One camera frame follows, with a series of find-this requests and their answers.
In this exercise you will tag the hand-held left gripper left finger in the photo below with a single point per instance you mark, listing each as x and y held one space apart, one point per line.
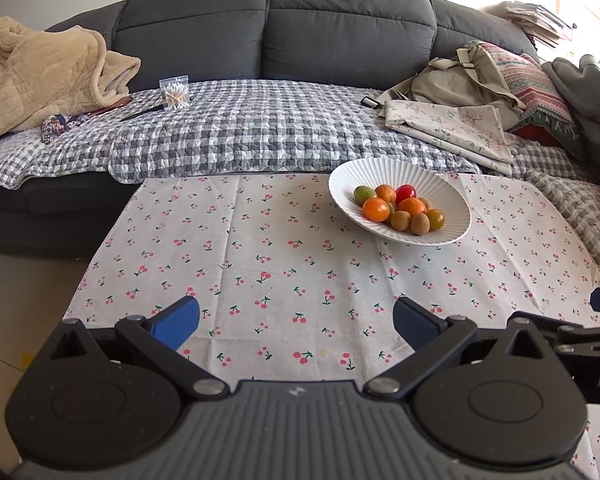
172 322

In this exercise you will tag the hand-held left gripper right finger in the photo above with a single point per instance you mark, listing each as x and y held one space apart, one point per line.
415 320

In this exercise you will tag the orange tangerine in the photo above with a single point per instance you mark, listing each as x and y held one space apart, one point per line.
413 206
385 192
376 209

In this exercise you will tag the white ribbed plate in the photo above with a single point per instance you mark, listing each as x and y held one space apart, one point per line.
345 180

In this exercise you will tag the light grey checkered blanket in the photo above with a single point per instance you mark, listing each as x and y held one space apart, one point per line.
575 215

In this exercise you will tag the brown kiwi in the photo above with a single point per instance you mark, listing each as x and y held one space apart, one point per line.
400 220
420 223

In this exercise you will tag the green and red tomato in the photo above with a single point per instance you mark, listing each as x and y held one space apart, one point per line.
435 219

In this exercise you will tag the cherry print tablecloth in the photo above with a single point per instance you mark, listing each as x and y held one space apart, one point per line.
290 270

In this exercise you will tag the red cushion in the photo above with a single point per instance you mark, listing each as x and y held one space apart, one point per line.
537 135

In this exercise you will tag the folded floral cloth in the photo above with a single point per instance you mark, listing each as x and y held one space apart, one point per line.
450 125

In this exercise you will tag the grey hooded sweatshirt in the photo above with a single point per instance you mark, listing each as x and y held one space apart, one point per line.
580 95

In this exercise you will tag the black pen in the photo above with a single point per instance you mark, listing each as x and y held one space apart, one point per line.
142 112

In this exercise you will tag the grey checkered quilt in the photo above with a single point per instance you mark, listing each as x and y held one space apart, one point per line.
260 125

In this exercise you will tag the pink patterned pillow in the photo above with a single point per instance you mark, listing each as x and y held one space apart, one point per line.
535 90

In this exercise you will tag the red pen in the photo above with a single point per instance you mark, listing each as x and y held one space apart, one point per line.
111 105

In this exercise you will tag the patterned small pouch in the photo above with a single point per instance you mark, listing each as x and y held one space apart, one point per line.
60 126

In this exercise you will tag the clear cotton swab box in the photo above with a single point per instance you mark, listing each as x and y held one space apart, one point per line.
175 94

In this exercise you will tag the beige canvas bag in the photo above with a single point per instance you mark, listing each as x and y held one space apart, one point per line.
460 82

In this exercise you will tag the beige fleece blanket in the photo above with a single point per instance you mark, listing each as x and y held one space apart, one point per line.
40 70

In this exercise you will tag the stack of magazines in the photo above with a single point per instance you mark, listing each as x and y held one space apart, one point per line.
540 22

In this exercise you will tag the dark grey sofa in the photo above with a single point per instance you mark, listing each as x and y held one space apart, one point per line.
350 35

